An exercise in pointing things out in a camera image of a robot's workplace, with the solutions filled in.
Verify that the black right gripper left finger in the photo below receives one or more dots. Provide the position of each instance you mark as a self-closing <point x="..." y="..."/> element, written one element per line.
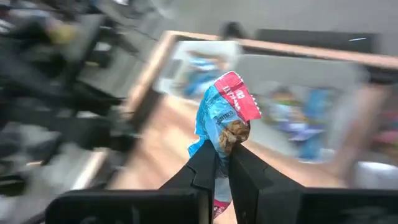
<point x="199" y="174"/>

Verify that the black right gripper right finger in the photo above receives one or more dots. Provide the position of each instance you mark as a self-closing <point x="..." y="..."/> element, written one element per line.
<point x="258" y="193"/>

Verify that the light blue granola bar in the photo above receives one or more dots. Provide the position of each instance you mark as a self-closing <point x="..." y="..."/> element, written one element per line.
<point x="202" y="63"/>
<point x="217" y="112"/>
<point x="197" y="84"/>

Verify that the yellow green granola bar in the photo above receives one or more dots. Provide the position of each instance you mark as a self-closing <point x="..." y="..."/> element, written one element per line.
<point x="281" y="95"/>

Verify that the green red-ended granola bar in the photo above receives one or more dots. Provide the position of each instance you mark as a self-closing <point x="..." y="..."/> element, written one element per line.
<point x="385" y="133"/>

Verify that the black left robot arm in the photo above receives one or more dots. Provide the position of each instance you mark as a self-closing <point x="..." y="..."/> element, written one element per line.
<point x="46" y="93"/>

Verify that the grey translucent plastic bin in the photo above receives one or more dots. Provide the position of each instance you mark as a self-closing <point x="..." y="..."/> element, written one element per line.
<point x="280" y="71"/>

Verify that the white plastic bin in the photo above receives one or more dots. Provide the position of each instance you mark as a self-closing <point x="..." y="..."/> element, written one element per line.
<point x="199" y="46"/>

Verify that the dark smoky plastic bin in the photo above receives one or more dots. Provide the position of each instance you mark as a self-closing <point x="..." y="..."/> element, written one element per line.
<point x="379" y="93"/>

